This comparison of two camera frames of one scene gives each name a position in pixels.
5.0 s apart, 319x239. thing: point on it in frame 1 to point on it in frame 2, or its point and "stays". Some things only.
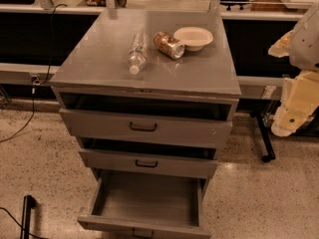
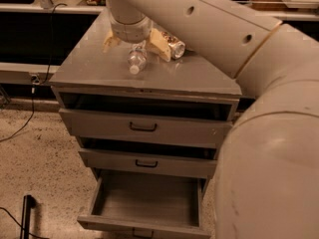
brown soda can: x=168 y=45 stays
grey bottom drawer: x=143 y=205 stays
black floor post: x=26 y=216 stays
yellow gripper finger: x=282 y=47 to x=159 y=44
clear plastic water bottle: x=137 y=55 stays
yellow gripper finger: x=287 y=120 to x=110 y=42
